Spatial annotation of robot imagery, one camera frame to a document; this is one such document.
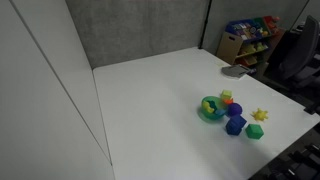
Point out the yellow star-shaped toy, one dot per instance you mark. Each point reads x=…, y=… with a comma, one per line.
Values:
x=259, y=115

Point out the green translucent bowl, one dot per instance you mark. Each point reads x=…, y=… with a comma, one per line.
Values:
x=208, y=118

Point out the yellow toy piece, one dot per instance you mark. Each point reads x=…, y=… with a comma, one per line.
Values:
x=207, y=106

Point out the light blue toy piece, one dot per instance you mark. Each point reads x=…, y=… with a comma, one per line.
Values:
x=220, y=112

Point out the lime green cube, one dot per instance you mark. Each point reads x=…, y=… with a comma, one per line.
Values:
x=226, y=94

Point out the orange toy block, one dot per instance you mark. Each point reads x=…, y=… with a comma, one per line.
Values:
x=229, y=101

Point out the grey metal plate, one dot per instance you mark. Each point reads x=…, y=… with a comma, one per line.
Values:
x=234, y=71

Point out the dark blue cube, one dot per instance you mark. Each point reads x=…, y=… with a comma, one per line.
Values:
x=235, y=125

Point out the toy shelf with coloured bins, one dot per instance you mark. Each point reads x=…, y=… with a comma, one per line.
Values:
x=246, y=33

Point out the black office chair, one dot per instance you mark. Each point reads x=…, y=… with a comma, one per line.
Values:
x=296, y=53

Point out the black table clamp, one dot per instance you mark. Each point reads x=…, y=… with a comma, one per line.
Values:
x=312, y=108

